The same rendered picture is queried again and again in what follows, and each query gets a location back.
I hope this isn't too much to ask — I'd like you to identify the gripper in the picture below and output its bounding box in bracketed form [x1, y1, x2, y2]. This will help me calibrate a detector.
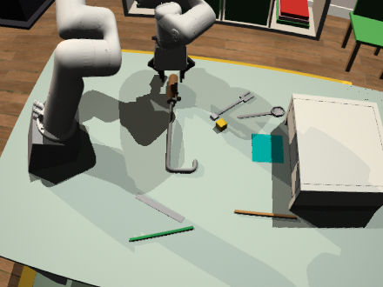
[148, 42, 195, 83]

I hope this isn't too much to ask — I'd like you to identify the grey spoon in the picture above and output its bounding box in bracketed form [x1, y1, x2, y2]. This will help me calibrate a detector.
[238, 106, 285, 118]

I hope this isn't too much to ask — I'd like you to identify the teal square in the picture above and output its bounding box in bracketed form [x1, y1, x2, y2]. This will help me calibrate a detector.
[252, 134, 284, 164]

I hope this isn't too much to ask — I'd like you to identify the yellow cube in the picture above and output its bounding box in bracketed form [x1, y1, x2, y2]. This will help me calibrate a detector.
[216, 118, 227, 132]

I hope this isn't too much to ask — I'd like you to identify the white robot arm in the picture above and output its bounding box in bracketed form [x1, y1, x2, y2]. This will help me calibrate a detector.
[33, 0, 216, 142]

